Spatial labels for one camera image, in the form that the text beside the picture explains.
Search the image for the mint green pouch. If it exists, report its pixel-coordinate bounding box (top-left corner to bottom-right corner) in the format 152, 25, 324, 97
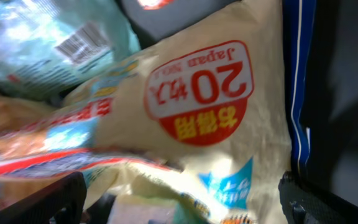
0, 0, 140, 101

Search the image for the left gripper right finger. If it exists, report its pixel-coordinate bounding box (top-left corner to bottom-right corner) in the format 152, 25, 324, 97
278, 171, 358, 224

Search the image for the grey plastic shopping basket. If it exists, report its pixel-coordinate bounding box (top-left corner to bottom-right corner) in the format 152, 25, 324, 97
301, 0, 358, 207

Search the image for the dark blue striped package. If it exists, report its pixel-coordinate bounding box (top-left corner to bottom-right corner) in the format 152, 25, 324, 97
283, 0, 316, 176

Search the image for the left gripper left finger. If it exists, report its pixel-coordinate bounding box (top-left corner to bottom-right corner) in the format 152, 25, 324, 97
0, 172, 87, 224

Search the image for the orange tissue pack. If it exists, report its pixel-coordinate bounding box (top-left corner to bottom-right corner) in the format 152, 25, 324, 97
0, 95, 55, 154

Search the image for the cream snack bag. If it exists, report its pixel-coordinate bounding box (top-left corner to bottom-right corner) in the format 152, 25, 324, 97
0, 0, 291, 223

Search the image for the dark green round-logo packet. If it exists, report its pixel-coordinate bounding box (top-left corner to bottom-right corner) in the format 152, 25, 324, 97
116, 0, 236, 49

